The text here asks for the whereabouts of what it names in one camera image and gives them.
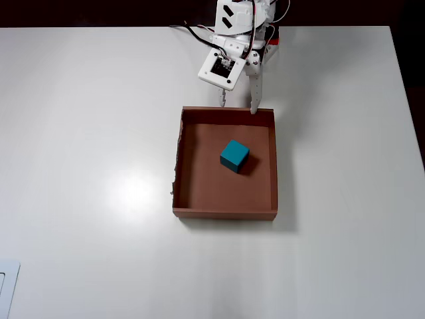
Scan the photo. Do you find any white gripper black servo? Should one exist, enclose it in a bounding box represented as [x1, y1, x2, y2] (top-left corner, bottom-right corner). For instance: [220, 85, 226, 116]
[211, 33, 267, 116]

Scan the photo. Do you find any blue cube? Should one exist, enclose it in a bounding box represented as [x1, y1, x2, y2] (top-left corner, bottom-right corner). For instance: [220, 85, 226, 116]
[219, 140, 250, 174]

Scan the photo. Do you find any brown cardboard box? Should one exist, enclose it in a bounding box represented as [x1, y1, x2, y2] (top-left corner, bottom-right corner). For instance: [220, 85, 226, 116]
[171, 105, 278, 223]

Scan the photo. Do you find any red black table clamp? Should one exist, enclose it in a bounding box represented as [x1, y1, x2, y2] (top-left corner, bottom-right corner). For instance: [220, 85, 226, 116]
[267, 27, 282, 47]

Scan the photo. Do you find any white flat panel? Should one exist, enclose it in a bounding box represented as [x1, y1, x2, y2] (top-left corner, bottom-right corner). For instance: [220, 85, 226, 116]
[0, 260, 21, 319]

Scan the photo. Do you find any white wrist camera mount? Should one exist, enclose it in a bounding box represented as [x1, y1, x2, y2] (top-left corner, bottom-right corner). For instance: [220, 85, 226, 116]
[198, 49, 246, 91]

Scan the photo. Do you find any black camera cable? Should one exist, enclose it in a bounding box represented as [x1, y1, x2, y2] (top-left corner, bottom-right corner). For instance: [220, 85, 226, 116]
[169, 20, 230, 64]

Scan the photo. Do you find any red white black servo wire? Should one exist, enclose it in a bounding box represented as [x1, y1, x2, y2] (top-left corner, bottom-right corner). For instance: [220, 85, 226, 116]
[245, 0, 260, 60]

